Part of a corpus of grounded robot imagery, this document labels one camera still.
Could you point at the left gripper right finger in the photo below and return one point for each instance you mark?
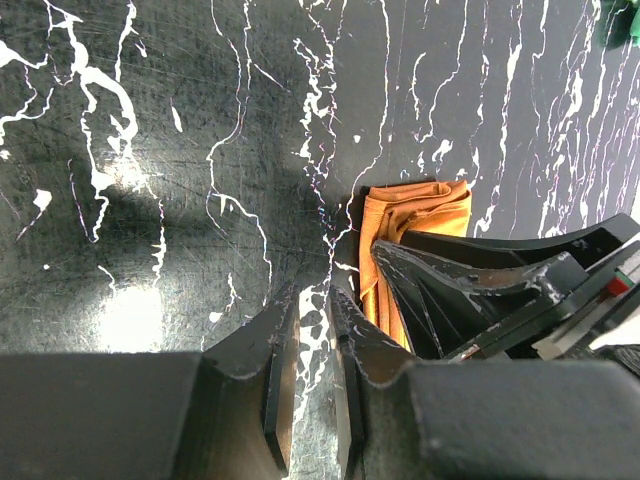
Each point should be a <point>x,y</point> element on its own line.
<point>401,417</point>

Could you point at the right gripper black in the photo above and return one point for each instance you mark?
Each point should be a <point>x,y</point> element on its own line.
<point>463,298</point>

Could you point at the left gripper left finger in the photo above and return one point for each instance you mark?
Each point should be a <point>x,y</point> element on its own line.
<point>224,413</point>

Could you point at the green white patterned napkins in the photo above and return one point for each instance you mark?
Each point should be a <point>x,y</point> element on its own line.
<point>619,24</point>

